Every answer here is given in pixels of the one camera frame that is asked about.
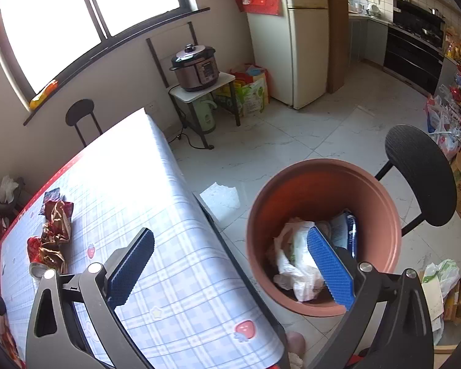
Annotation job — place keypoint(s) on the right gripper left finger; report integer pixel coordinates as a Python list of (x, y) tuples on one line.
[(124, 266)]

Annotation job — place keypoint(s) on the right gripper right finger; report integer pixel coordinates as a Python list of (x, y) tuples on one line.
[(337, 277)]

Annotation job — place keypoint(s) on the white plastic bag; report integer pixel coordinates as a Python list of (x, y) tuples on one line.
[(289, 256)]

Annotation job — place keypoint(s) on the blue probiotic powder packet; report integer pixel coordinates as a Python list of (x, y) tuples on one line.
[(344, 231)]

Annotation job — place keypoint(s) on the brown wrapper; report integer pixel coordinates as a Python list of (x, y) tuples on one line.
[(56, 231)]

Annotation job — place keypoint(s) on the small dark blue wrapper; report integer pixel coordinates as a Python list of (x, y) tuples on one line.
[(53, 195)]

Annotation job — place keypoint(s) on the crushed red can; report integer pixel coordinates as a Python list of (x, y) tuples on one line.
[(37, 270)]

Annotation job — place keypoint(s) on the black kitchen stove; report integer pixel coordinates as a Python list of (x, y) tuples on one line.
[(414, 45)]

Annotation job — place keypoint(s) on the blue plaid tablecloth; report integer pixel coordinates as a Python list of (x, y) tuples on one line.
[(191, 306)]

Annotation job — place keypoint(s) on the terracotta plastic bin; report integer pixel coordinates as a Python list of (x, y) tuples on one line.
[(330, 196)]

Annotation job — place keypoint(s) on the black stool near bin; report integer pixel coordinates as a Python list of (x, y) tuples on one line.
[(426, 170)]

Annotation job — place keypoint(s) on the black stool by window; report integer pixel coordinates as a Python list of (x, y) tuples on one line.
[(79, 110)]

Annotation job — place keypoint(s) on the green kettle under table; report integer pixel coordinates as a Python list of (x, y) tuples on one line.
[(204, 108)]

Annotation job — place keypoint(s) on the small white side table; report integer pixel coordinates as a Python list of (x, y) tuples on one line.
[(187, 106)]

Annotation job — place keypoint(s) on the yellow orange bag on sill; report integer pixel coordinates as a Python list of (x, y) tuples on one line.
[(43, 95)]

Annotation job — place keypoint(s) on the green printed shopping bag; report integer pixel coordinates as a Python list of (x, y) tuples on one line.
[(251, 88)]

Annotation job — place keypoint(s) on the electric pressure cooker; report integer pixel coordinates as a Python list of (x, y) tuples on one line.
[(195, 67)]

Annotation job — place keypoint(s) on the white refrigerator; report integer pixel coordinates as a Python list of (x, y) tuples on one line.
[(293, 46)]

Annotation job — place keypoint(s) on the window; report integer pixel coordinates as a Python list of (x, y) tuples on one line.
[(48, 42)]

